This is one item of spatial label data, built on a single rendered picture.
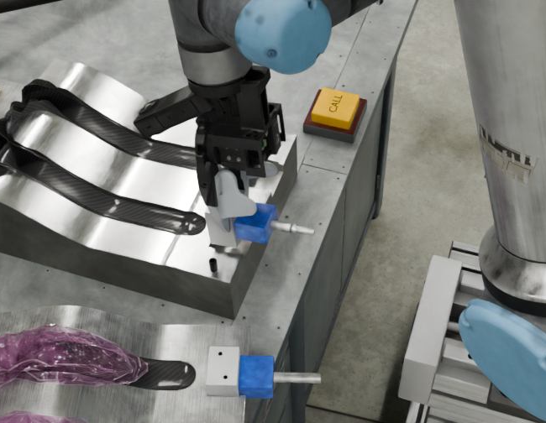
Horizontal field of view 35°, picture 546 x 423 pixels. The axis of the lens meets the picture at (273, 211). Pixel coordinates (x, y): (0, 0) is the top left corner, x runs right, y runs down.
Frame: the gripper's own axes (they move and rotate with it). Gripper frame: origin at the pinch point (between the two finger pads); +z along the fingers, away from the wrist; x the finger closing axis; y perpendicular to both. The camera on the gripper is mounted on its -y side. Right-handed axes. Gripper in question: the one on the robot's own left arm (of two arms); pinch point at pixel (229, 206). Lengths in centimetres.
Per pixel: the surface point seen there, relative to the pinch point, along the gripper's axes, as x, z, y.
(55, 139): 4.8, -2.7, -27.1
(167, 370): -17.4, 11.6, -2.9
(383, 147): 83, 55, -4
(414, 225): 89, 84, 1
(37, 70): 29, 4, -47
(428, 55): 152, 73, -9
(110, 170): 5.3, 2.0, -20.2
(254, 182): 11.7, 6.3, -2.2
